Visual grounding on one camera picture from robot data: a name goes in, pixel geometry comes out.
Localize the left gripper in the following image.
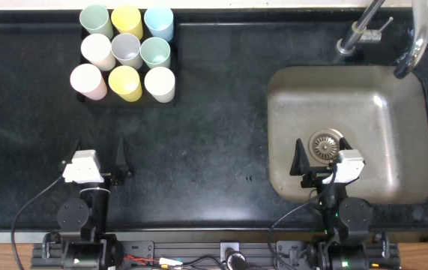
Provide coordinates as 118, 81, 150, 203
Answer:
58, 136, 134, 187

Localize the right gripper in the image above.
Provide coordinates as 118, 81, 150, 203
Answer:
289, 136, 354, 189

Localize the pink cup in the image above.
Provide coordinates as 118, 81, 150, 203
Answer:
69, 62, 108, 101

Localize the yellow cup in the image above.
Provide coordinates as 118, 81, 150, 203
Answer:
110, 4, 144, 41
107, 65, 143, 103

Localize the white cup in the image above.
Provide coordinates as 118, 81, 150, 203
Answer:
80, 32, 116, 71
143, 66, 176, 104

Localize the steel sink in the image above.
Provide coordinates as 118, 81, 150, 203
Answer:
267, 65, 428, 206

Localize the grey cup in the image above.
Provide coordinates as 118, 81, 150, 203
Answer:
110, 32, 144, 71

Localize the mint green cup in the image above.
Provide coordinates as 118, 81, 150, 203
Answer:
79, 3, 114, 39
139, 36, 172, 70

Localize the black tray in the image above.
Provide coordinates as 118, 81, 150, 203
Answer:
75, 7, 179, 108

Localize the blue cup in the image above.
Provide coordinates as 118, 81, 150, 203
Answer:
143, 4, 175, 42

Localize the steel tap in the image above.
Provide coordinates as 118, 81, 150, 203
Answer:
335, 0, 428, 80

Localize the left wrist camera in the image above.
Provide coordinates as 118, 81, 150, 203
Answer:
61, 149, 106, 185

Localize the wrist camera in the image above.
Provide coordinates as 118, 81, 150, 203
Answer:
322, 148, 366, 185
61, 149, 106, 185

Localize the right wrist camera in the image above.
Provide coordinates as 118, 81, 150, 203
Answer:
322, 148, 366, 185

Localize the mounting rail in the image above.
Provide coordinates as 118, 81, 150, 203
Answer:
29, 239, 402, 270

